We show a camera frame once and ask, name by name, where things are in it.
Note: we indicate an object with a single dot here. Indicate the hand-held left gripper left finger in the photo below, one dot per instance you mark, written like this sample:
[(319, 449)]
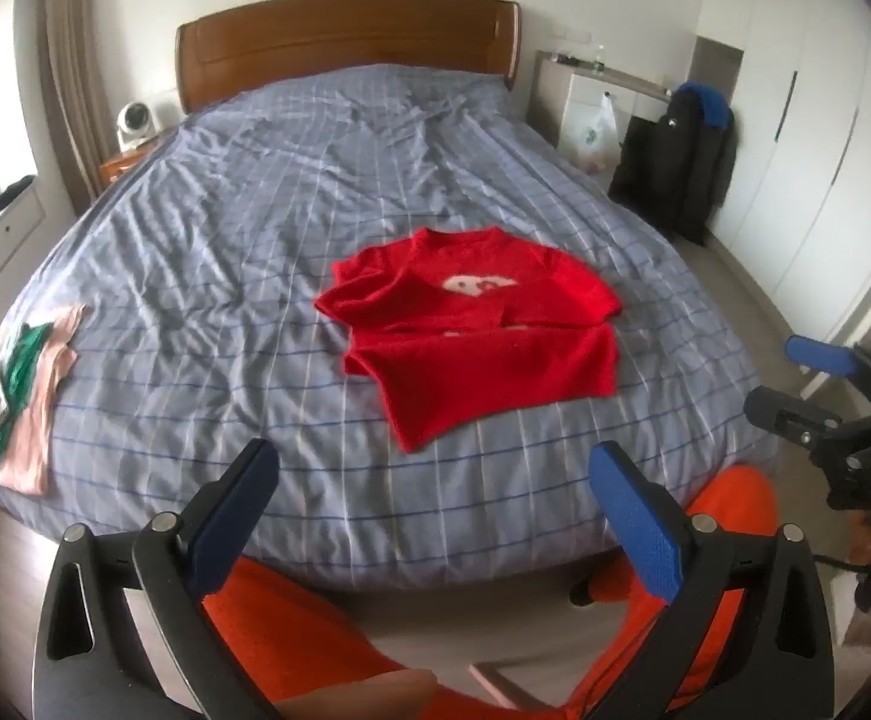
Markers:
[(229, 517)]

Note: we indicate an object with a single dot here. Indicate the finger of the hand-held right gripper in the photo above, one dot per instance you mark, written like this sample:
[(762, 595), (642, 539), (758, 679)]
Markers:
[(818, 355), (784, 412)]

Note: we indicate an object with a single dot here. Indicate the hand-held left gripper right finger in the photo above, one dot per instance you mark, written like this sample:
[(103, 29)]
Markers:
[(638, 525)]

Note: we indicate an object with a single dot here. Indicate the red sweater with white print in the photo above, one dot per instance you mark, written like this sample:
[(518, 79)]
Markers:
[(480, 360)]

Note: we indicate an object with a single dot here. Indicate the folded pink and green clothes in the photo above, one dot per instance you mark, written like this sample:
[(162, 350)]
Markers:
[(38, 405)]

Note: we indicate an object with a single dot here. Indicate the dark clothes pile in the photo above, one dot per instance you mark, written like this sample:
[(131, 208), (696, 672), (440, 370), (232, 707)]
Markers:
[(4, 195)]

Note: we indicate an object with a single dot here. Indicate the person's orange pants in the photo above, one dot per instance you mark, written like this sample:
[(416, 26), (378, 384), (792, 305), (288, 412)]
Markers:
[(285, 630)]

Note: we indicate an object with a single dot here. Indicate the white wardrobe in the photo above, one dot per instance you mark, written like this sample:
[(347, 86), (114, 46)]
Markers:
[(810, 127)]

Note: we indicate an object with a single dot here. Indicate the black jacket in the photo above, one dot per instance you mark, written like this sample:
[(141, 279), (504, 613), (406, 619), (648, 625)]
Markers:
[(668, 165)]

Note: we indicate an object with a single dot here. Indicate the green garment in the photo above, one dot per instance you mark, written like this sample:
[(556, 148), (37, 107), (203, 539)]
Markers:
[(19, 367)]

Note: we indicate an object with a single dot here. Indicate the bed with grey checked sheet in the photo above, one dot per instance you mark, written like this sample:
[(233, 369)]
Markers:
[(255, 255)]

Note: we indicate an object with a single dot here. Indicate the blue garment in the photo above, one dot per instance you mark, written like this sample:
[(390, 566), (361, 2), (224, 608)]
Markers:
[(713, 105)]

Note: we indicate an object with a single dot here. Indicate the white plastic bag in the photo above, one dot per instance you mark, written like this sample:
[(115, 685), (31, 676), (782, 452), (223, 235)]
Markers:
[(589, 131)]

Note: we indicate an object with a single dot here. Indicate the white window cabinet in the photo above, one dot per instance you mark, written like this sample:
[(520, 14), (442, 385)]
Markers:
[(0, 247)]

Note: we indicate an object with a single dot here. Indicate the white bedside desk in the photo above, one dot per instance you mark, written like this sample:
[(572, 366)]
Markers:
[(578, 90)]

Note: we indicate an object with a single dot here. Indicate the clear bottle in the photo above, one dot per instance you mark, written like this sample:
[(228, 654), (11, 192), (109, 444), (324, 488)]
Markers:
[(598, 58)]

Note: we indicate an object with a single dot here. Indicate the wooden nightstand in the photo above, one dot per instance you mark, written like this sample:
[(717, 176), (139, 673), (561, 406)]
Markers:
[(124, 161)]

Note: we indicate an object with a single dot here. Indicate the beige curtain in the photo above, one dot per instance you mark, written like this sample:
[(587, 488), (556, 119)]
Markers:
[(79, 75)]

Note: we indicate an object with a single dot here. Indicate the wooden headboard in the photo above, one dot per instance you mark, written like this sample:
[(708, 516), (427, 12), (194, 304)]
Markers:
[(345, 37)]

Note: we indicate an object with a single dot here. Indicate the white security camera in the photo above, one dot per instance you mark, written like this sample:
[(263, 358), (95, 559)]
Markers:
[(135, 124)]

